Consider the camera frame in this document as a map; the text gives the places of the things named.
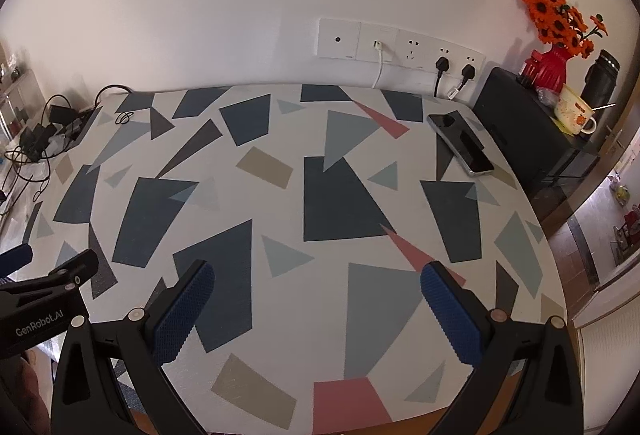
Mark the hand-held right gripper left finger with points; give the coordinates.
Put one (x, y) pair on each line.
(182, 315)

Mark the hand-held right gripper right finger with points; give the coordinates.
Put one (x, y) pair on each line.
(447, 315)

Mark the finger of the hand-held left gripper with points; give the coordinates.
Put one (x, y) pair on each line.
(75, 271)
(15, 259)

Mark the geometric patterned tablecloth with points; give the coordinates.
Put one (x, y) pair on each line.
(280, 225)

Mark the black smartphone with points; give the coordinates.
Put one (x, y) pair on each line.
(460, 142)

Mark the black cabinet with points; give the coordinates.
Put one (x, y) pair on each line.
(515, 125)

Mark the white printed mug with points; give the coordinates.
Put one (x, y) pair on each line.
(572, 112)

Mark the black power plug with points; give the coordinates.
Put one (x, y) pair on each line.
(441, 65)
(467, 72)

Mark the dark red jar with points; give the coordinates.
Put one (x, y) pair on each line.
(529, 70)

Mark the red vase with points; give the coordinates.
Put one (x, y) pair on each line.
(552, 67)

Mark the black thermos bottle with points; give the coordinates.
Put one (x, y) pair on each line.
(600, 80)

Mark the orange crochet flower bouquet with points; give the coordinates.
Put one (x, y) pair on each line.
(555, 10)

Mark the white wall socket panel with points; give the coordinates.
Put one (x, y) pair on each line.
(340, 40)

